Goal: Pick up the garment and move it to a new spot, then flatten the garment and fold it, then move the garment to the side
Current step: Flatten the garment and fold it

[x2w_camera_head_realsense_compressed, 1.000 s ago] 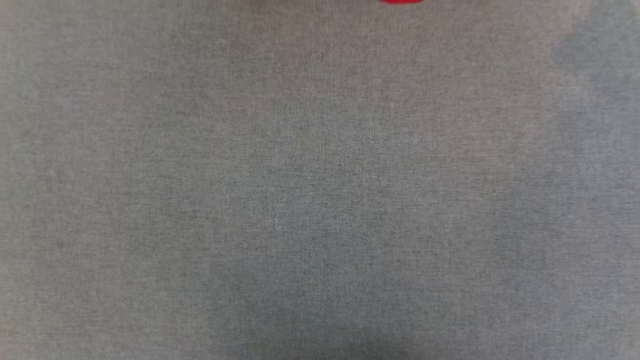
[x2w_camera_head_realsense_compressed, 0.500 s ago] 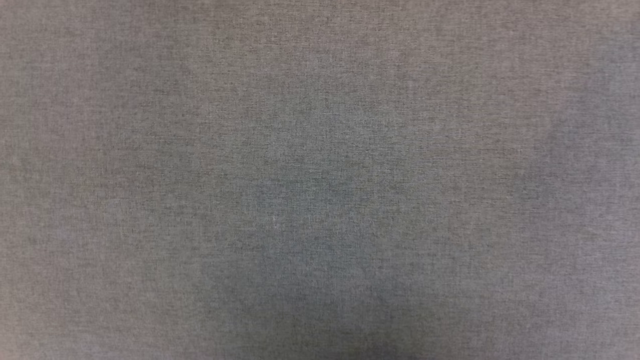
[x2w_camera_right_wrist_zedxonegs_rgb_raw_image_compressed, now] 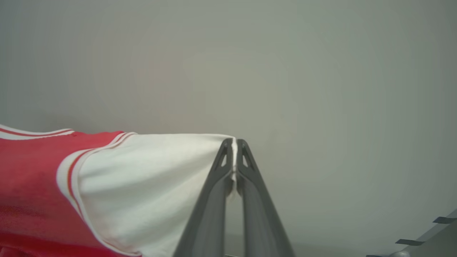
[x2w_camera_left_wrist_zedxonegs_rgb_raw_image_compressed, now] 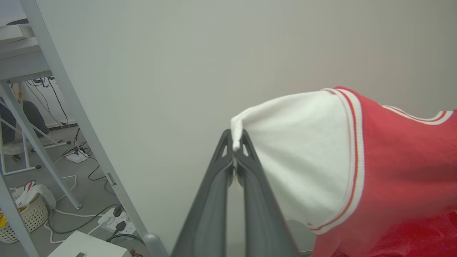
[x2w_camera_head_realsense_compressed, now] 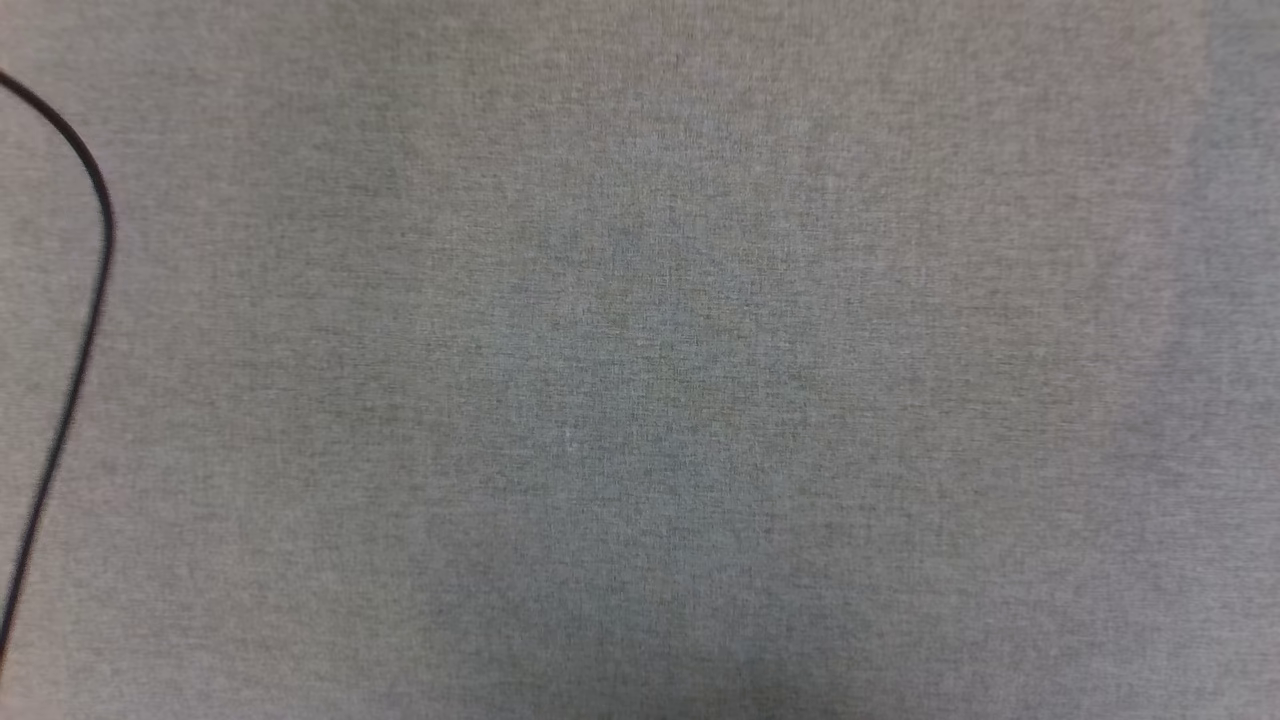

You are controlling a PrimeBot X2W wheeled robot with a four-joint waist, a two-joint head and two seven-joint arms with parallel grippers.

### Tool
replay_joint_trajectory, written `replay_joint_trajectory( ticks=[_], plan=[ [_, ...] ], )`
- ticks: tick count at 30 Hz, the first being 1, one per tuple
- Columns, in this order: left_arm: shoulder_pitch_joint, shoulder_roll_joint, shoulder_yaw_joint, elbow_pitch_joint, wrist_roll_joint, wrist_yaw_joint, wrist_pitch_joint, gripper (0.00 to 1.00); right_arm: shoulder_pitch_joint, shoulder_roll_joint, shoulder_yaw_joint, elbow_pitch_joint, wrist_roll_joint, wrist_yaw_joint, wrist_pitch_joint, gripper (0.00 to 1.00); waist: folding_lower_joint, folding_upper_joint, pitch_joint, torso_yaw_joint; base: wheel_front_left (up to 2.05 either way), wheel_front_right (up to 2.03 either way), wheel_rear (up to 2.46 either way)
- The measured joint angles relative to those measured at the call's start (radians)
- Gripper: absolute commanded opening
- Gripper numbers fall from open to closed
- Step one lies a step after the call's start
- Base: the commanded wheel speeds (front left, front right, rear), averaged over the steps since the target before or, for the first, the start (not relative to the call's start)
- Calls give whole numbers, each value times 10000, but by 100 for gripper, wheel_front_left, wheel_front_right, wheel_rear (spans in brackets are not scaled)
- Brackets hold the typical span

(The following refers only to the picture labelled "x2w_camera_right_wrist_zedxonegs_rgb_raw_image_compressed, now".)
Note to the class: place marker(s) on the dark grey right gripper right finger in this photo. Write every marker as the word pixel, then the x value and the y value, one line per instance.
pixel 260 221

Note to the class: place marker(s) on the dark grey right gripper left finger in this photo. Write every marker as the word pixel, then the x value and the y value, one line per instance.
pixel 209 214

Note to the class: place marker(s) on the red and white garment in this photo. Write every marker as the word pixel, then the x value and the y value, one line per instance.
pixel 142 185

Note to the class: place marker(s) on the grey panel with black tape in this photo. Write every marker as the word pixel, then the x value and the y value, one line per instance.
pixel 441 244

